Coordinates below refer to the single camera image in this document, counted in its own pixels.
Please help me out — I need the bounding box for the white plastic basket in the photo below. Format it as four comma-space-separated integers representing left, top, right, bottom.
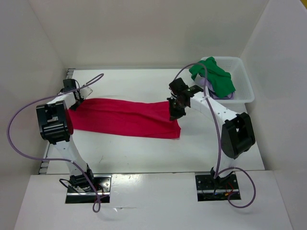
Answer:
214, 56, 255, 104

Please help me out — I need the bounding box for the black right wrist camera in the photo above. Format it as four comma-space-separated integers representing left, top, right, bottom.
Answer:
169, 78, 203, 97

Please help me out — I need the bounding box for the green t shirt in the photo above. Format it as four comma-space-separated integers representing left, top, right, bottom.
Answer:
189, 57, 236, 97

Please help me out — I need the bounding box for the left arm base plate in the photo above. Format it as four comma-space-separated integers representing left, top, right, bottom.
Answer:
59, 175, 112, 204

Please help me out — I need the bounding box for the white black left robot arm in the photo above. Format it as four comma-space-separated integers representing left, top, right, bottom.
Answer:
36, 79, 96, 192

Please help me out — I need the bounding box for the aluminium table edge rail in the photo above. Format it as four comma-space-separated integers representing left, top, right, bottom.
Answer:
36, 79, 78, 174

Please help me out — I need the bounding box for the red t shirt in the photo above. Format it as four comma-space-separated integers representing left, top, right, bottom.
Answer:
69, 98, 181, 139

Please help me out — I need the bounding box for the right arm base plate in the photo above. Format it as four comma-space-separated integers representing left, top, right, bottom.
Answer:
195, 173, 241, 202

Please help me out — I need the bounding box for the lavender t shirt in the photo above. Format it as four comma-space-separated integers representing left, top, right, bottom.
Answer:
195, 76, 235, 100

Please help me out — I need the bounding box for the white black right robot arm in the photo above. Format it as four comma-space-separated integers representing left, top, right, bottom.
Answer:
167, 78, 256, 188

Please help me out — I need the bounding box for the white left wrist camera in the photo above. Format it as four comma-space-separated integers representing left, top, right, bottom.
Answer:
78, 86, 93, 100

